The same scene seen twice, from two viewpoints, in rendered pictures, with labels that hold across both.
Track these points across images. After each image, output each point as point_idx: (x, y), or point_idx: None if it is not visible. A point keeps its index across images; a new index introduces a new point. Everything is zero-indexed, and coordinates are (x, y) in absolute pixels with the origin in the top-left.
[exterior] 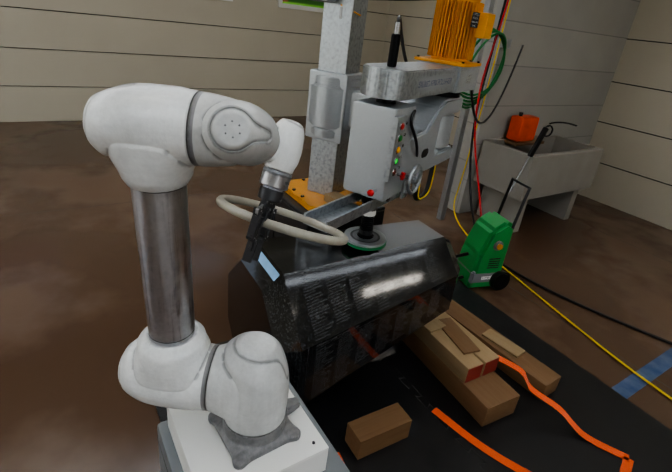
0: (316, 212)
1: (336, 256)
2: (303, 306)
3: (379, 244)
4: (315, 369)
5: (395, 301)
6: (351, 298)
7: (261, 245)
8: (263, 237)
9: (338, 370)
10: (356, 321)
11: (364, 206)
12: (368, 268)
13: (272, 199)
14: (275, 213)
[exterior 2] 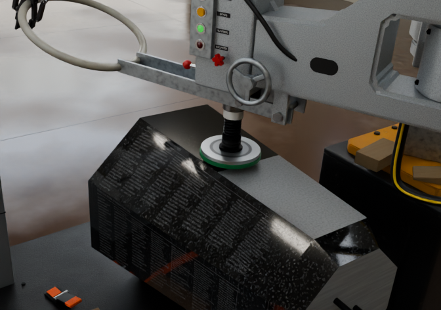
0: (151, 60)
1: (189, 143)
2: (121, 152)
3: (209, 155)
4: (99, 218)
5: (171, 230)
6: (149, 184)
7: (28, 23)
8: (31, 18)
9: (118, 249)
10: (130, 205)
11: (183, 80)
12: (190, 176)
13: None
14: (42, 3)
